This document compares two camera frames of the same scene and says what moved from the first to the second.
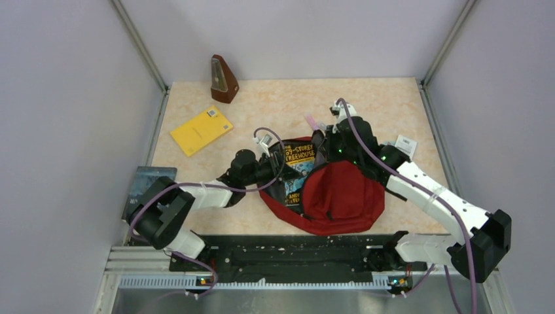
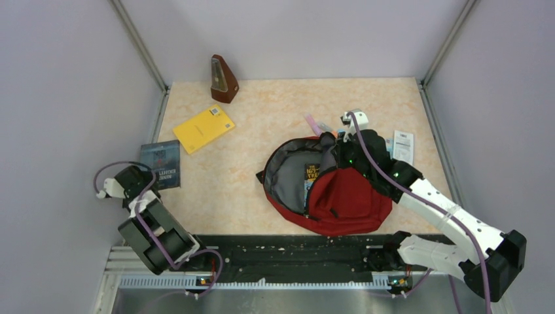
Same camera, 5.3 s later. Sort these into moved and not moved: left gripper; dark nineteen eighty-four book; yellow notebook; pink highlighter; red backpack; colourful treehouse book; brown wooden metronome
Moved: dark nineteen eighty-four book; colourful treehouse book; left gripper
Not moved: yellow notebook; brown wooden metronome; red backpack; pink highlighter
